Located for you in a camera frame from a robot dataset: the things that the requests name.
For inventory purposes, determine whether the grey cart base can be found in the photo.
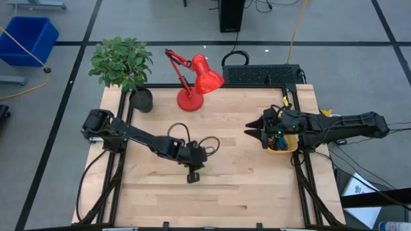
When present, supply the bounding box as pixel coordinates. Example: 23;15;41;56
8;0;67;10

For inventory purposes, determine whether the white bottle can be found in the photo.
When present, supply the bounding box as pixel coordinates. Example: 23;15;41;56
378;220;411;231

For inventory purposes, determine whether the black metal bar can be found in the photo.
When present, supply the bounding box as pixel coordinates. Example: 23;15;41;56
339;187;411;209

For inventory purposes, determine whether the red desk lamp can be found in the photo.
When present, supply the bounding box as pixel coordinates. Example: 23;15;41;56
164;48;225;112

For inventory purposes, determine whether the black perforated computer case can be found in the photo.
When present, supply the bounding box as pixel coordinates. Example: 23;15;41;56
222;64;302;86

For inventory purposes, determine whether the blue plastic crate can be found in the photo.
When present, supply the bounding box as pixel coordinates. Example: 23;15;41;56
0;16;60;67

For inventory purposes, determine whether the blue rubber band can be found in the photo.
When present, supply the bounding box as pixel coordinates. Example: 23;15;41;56
276;136;289;151

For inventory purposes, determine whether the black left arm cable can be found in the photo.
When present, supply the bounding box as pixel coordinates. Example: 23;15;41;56
166;122;221;157

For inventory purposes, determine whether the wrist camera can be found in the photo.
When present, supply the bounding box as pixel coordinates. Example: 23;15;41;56
260;131;270;150
186;172;201;185

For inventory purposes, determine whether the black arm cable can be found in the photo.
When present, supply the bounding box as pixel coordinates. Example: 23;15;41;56
166;122;221;157
271;102;293;114

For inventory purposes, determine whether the black computer tower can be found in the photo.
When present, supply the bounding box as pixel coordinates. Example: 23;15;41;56
219;0;247;33

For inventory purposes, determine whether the yellow hanging cable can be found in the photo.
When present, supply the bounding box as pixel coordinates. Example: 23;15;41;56
286;0;310;65

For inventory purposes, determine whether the black coiled cable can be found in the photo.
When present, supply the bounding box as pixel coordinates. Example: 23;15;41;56
221;50;250;67

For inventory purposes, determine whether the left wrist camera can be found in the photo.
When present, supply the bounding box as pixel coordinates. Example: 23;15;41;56
186;172;201;185

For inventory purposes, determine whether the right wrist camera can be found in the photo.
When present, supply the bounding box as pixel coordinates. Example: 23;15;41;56
260;131;270;150

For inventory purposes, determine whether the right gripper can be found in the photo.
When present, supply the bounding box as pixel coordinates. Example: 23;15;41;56
243;107;304;142

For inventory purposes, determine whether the yellow floor hose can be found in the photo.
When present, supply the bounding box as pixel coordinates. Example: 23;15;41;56
0;26;51;101

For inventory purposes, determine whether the black aluminium table frame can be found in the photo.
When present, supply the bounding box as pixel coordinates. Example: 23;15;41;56
73;83;346;231

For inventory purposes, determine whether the yellow plastic bin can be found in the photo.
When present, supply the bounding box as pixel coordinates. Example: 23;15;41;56
266;133;299;154

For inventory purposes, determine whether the grey metal bar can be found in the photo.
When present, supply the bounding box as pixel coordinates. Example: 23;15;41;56
0;75;27;87

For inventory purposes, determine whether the white paper sheet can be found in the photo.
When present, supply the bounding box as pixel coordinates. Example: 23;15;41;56
341;172;383;229

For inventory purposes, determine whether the green potted plant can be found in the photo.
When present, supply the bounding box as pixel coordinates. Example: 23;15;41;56
89;36;154;114

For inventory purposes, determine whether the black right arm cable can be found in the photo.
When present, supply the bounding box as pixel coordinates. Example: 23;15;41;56
271;102;293;114

